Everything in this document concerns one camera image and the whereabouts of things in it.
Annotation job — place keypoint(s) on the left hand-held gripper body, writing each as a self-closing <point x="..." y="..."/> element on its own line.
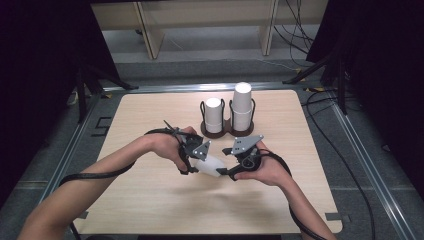
<point x="191" y="144"/>

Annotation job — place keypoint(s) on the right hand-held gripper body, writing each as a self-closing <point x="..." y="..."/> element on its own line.
<point x="246" y="144"/>

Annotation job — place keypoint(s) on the single white paper cup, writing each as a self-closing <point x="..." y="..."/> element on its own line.
<point x="208" y="165"/>

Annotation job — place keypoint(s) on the dark double cup holder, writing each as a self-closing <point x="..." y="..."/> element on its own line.
<point x="226" y="128"/>

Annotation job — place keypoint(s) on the short stack of white cups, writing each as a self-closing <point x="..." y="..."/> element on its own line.
<point x="213" y="115"/>

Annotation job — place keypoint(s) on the person's left hand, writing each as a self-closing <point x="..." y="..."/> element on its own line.
<point x="165" y="145"/>

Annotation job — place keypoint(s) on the person's right hand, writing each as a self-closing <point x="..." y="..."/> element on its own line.
<point x="271" y="171"/>

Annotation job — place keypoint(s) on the tall stack of white cups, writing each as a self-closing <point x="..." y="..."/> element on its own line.
<point x="241" y="106"/>

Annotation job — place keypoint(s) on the black tripod stand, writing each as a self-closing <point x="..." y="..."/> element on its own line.
<point x="340" y="83"/>
<point x="83" y="96"/>

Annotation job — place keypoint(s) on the beige wooden shelf unit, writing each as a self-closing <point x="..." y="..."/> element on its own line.
<point x="150" y="33"/>

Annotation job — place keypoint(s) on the black curtain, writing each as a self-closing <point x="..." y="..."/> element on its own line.
<point x="40" y="83"/>
<point x="383" y="66"/>

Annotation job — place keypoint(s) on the metal floor rail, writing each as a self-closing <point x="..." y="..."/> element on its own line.
<point x="370" y="173"/>
<point x="63" y="163"/>

